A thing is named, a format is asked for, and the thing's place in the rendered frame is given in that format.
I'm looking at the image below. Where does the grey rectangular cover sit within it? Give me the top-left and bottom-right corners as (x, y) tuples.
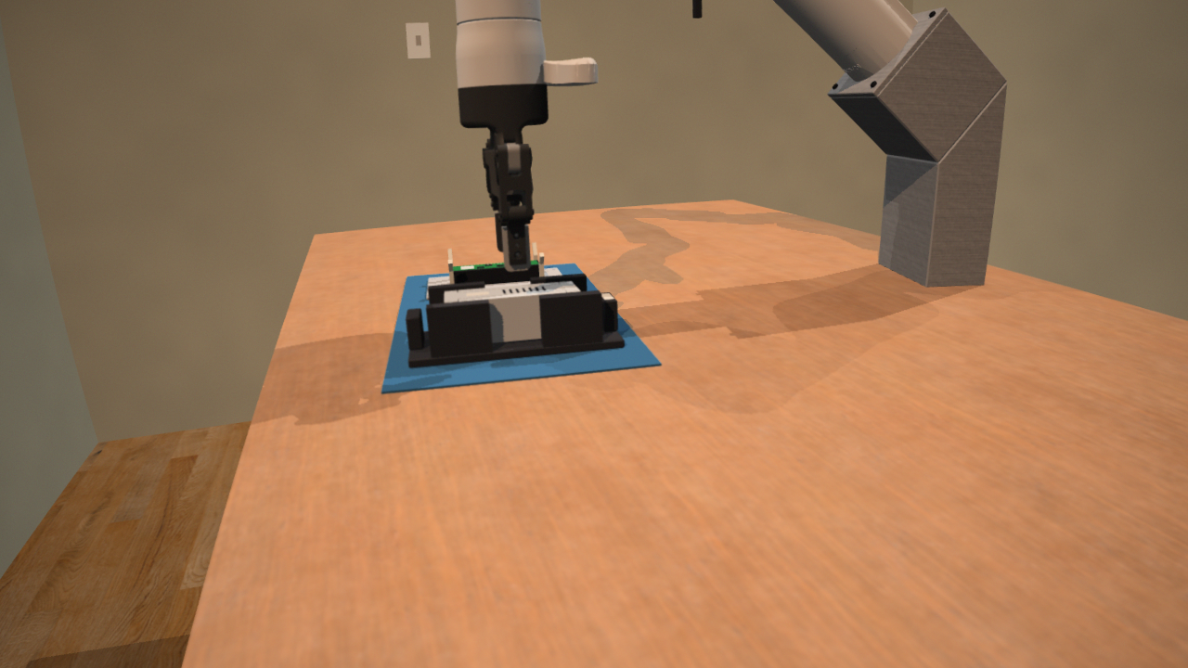
(446, 281), (580, 344)

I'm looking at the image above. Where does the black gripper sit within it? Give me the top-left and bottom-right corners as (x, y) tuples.
(459, 83), (549, 272)

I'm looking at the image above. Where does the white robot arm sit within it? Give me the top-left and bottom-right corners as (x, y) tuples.
(456, 0), (918, 88)

